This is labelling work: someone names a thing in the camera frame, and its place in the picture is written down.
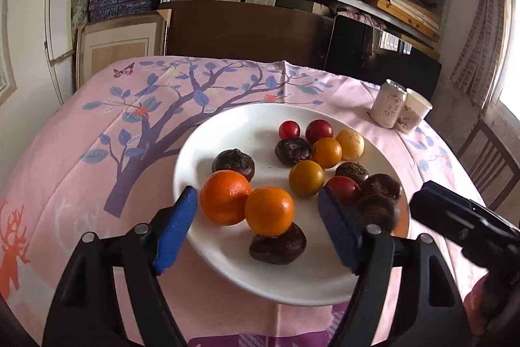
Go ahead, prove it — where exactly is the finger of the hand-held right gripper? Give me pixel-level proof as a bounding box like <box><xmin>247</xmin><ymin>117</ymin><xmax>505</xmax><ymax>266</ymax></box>
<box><xmin>409</xmin><ymin>181</ymin><xmax>488</xmax><ymax>246</ymax></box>

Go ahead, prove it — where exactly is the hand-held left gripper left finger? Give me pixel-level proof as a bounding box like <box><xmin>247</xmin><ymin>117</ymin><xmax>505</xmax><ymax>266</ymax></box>
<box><xmin>43</xmin><ymin>186</ymin><xmax>199</xmax><ymax>347</ymax></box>

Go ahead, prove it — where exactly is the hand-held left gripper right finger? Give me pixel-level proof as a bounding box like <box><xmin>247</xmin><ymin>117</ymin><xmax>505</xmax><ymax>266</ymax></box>
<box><xmin>318</xmin><ymin>186</ymin><xmax>472</xmax><ymax>347</ymax></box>

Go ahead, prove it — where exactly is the red plum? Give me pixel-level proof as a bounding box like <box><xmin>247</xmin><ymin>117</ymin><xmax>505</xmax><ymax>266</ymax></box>
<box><xmin>279</xmin><ymin>120</ymin><xmax>301</xmax><ymax>140</ymax></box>
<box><xmin>325</xmin><ymin>176</ymin><xmax>361</xmax><ymax>206</ymax></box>
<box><xmin>305</xmin><ymin>119</ymin><xmax>334</xmax><ymax>145</ymax></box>

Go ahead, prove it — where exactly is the dark purple passion fruit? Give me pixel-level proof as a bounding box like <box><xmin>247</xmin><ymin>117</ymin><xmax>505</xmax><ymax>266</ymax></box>
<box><xmin>275</xmin><ymin>138</ymin><xmax>313</xmax><ymax>168</ymax></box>
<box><xmin>212</xmin><ymin>149</ymin><xmax>256</xmax><ymax>182</ymax></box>
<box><xmin>249</xmin><ymin>222</ymin><xmax>307</xmax><ymax>264</ymax></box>
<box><xmin>335</xmin><ymin>162</ymin><xmax>370</xmax><ymax>185</ymax></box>
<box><xmin>361</xmin><ymin>173</ymin><xmax>403</xmax><ymax>205</ymax></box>
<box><xmin>357</xmin><ymin>194</ymin><xmax>400</xmax><ymax>234</ymax></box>

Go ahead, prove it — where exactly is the small orange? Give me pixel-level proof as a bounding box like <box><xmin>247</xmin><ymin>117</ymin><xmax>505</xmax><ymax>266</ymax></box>
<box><xmin>289</xmin><ymin>160</ymin><xmax>325</xmax><ymax>198</ymax></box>
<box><xmin>311</xmin><ymin>137</ymin><xmax>343</xmax><ymax>169</ymax></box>

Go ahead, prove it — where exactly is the large dimpled orange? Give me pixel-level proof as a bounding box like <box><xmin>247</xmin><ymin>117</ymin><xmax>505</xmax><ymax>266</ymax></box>
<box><xmin>199</xmin><ymin>170</ymin><xmax>253</xmax><ymax>226</ymax></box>

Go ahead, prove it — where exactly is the yellow pepino melon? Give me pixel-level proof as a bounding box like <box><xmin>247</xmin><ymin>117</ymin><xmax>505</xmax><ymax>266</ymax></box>
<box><xmin>335</xmin><ymin>129</ymin><xmax>365</xmax><ymax>161</ymax></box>

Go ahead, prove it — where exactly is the white plate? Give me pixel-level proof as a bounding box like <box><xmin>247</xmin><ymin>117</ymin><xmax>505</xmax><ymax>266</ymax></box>
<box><xmin>173</xmin><ymin>103</ymin><xmax>410</xmax><ymax>306</ymax></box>

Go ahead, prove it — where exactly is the dark wooden chair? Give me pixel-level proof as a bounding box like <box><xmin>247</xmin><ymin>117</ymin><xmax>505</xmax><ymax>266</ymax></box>
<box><xmin>457</xmin><ymin>118</ymin><xmax>520</xmax><ymax>211</ymax></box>

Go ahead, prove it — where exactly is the printed paper cup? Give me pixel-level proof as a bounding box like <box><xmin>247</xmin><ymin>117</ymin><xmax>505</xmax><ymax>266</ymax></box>
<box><xmin>396</xmin><ymin>87</ymin><xmax>433</xmax><ymax>135</ymax></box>

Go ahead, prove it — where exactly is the pale beverage can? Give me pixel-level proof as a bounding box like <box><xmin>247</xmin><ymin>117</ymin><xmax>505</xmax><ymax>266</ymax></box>
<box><xmin>370</xmin><ymin>79</ymin><xmax>408</xmax><ymax>129</ymax></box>

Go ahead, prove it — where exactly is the pink printed tablecloth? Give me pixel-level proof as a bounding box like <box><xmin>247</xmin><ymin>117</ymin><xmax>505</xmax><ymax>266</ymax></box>
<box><xmin>0</xmin><ymin>56</ymin><xmax>496</xmax><ymax>347</ymax></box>

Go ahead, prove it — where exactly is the bright daylight window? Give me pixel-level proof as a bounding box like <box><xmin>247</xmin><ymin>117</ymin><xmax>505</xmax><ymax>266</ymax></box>
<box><xmin>489</xmin><ymin>0</ymin><xmax>520</xmax><ymax>120</ymax></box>

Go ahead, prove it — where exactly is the glossy black panel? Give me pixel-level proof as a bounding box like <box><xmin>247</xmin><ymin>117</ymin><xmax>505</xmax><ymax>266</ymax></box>
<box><xmin>324</xmin><ymin>14</ymin><xmax>443</xmax><ymax>98</ymax></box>

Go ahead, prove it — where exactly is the checked patterned curtain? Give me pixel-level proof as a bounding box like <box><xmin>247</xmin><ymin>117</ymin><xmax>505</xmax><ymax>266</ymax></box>
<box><xmin>449</xmin><ymin>0</ymin><xmax>513</xmax><ymax>108</ymax></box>

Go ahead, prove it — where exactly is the dark brown wooden board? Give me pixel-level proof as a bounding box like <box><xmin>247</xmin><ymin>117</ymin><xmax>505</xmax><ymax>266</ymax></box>
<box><xmin>164</xmin><ymin>1</ymin><xmax>336</xmax><ymax>67</ymax></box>

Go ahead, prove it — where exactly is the pale picture frame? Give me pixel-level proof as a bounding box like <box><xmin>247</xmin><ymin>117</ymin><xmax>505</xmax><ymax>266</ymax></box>
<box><xmin>76</xmin><ymin>9</ymin><xmax>173</xmax><ymax>87</ymax></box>

